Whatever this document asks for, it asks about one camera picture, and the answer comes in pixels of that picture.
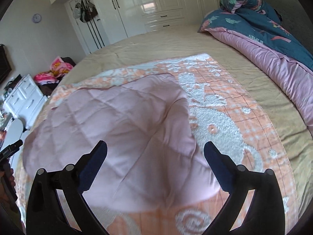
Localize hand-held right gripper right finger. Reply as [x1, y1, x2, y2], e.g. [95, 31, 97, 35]
[204, 141, 286, 235]

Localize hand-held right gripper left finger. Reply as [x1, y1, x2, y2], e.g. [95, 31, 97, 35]
[26, 140, 115, 235]

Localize dark clothes pile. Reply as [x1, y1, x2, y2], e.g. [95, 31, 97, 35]
[39, 57, 77, 96]

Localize person's left hand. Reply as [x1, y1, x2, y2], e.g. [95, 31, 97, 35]
[0, 163, 16, 202]

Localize orange and white patterned blanket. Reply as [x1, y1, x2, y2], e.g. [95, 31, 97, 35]
[15, 53, 301, 235]

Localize white dresser with drawers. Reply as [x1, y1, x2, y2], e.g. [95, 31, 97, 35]
[2, 73, 48, 131]

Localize pink printed cloth pile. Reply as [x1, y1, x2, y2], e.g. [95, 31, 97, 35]
[33, 56, 75, 84]

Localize teal and pink floral duvet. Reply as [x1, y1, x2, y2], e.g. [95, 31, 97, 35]
[198, 0, 313, 133]

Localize white door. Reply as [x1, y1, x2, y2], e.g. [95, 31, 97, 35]
[64, 0, 109, 56]

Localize bed with beige cover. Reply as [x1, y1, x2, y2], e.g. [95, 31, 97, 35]
[23, 22, 313, 227]

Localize hanging bags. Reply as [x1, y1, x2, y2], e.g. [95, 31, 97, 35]
[72, 0, 99, 23]

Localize grey upholstered headboard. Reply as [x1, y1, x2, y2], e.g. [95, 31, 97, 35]
[228, 0, 313, 63]

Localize white glossy wardrobe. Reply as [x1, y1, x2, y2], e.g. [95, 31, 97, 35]
[48, 0, 219, 39]

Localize black wall television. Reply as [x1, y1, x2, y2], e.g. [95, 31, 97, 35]
[0, 43, 12, 85]

